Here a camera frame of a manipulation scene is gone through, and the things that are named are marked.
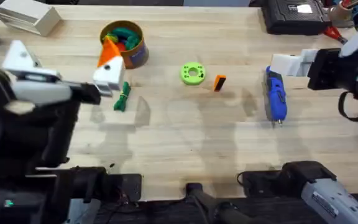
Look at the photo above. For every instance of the small black screw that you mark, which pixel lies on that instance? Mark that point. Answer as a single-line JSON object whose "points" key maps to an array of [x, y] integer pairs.
{"points": [[111, 165]]}

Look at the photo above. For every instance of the green vegetable toy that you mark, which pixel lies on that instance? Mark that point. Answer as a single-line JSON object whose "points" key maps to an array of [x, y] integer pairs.
{"points": [[122, 98]]}

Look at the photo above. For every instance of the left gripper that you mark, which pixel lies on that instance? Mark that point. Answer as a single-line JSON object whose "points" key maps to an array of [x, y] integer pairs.
{"points": [[42, 90]]}

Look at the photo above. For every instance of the white box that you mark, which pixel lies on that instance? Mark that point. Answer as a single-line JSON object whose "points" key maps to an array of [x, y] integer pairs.
{"points": [[30, 15]]}

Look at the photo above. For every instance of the orange ribbed wedge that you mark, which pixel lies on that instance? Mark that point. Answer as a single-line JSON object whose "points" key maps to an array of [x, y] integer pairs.
{"points": [[219, 82]]}

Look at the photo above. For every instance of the tape roll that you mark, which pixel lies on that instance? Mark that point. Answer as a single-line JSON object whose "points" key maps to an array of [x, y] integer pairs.
{"points": [[340, 15]]}

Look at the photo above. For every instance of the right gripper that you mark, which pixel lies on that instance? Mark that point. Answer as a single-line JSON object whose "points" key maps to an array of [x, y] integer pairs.
{"points": [[325, 70]]}

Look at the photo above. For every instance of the black tool case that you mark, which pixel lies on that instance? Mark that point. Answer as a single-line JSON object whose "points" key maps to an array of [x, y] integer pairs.
{"points": [[294, 18]]}

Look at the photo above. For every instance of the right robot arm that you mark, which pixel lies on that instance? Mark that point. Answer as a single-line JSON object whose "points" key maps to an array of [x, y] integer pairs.
{"points": [[322, 193]]}

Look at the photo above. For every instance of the green disc with holes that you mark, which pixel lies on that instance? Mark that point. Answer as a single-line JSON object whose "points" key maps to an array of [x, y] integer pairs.
{"points": [[193, 77]]}

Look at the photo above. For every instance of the blue electric screwdriver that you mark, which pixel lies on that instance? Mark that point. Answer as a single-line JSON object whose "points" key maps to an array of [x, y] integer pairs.
{"points": [[276, 96]]}

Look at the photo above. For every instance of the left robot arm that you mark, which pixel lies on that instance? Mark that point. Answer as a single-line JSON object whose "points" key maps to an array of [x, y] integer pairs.
{"points": [[26, 140]]}

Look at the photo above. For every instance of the brown tub with toys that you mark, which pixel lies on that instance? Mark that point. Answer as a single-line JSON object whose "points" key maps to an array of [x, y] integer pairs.
{"points": [[129, 46]]}

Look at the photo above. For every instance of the black stand post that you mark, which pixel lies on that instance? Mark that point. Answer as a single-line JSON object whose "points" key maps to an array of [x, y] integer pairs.
{"points": [[210, 202]]}

